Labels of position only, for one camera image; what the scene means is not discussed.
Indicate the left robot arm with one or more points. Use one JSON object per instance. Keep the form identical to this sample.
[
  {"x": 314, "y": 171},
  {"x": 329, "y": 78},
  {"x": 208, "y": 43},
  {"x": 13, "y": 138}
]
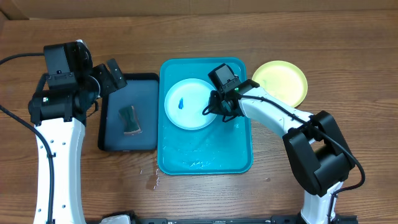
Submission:
[{"x": 58, "y": 109}]

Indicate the teal plastic tray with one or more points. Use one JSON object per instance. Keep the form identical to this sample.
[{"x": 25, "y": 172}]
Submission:
[{"x": 222, "y": 147}]

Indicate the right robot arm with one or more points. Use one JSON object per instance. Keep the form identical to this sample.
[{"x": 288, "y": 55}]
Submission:
[{"x": 318, "y": 154}]

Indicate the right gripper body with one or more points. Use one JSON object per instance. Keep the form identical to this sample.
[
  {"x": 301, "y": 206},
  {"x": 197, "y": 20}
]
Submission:
[{"x": 216, "y": 104}]

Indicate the green scrubbing sponge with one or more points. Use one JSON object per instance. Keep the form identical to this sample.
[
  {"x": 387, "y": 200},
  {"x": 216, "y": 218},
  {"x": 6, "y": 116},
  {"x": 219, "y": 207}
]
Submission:
[{"x": 130, "y": 120}]

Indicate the black plastic tray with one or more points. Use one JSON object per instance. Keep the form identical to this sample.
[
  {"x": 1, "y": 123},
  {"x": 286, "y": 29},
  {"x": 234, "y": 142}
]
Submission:
[{"x": 141, "y": 92}]

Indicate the light blue plate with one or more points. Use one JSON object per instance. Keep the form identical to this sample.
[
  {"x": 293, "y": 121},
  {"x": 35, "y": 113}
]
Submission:
[{"x": 185, "y": 102}]

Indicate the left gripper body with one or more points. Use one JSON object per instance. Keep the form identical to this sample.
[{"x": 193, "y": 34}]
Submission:
[{"x": 107, "y": 84}]

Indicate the yellow-green plate front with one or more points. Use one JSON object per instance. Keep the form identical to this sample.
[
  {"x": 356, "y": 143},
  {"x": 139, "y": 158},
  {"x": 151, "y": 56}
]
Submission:
[{"x": 283, "y": 80}]

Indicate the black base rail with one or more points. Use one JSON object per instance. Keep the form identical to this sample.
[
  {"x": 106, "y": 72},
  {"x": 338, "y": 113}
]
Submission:
[{"x": 131, "y": 217}]

